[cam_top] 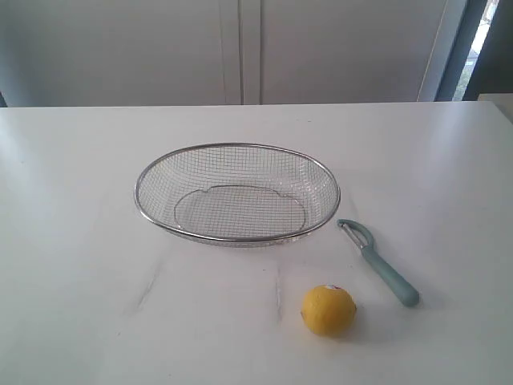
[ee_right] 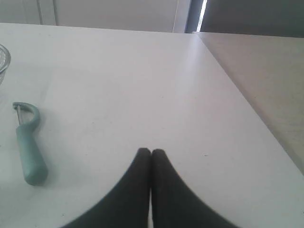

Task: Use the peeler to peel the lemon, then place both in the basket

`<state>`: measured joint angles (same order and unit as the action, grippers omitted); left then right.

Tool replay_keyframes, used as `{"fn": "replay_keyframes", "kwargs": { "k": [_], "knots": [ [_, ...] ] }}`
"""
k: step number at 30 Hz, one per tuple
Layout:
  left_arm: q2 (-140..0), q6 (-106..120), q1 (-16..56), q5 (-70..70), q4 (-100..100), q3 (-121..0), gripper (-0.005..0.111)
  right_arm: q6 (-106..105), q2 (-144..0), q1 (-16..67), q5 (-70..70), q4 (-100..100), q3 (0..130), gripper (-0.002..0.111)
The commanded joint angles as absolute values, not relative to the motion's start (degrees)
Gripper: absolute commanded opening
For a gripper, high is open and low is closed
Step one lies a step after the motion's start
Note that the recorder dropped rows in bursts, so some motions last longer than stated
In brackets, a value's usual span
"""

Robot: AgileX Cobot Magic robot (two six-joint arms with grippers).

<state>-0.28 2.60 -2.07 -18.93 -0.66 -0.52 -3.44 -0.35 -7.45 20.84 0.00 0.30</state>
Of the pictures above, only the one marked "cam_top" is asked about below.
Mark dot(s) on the yellow lemon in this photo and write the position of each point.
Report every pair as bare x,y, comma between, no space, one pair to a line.
328,310

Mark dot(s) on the teal handled peeler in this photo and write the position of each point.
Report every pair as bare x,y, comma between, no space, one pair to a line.
364,240

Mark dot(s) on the metal wire mesh basket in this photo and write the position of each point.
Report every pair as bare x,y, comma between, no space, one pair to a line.
237,194

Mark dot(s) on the blue window frame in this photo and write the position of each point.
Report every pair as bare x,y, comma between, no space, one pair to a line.
456,31

